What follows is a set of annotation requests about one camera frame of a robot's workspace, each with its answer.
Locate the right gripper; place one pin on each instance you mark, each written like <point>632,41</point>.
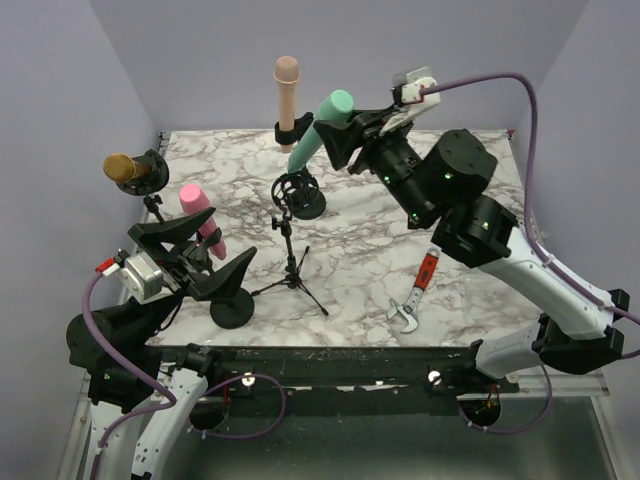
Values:
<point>341,139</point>

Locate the black round-base clip stand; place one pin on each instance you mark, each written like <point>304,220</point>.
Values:
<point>297,189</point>

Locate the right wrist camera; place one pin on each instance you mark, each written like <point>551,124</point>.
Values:
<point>408,100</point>

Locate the black front mounting rail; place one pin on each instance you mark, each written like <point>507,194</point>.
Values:
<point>440,369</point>

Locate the mint green microphone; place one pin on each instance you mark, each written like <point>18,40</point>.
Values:
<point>336,108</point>

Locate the black gold-mic stand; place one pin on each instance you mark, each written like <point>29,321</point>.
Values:
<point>148,187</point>

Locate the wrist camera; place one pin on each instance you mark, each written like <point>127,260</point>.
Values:
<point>142,277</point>
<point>408,100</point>

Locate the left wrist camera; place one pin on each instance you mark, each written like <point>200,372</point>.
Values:
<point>142,277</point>

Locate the red-handled adjustable wrench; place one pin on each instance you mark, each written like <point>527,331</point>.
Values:
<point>408,311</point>

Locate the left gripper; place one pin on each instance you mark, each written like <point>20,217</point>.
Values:
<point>182,274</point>

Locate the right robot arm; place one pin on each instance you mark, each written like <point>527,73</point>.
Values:
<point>445,191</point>

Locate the black round-base pink-mic stand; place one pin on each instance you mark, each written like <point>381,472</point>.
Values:
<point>235,313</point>

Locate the gold microphone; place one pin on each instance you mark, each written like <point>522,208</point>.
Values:
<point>121,168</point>

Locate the beige microphone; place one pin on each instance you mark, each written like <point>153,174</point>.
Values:
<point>286,75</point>

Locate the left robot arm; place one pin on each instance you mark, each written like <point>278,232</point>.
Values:
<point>141,397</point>

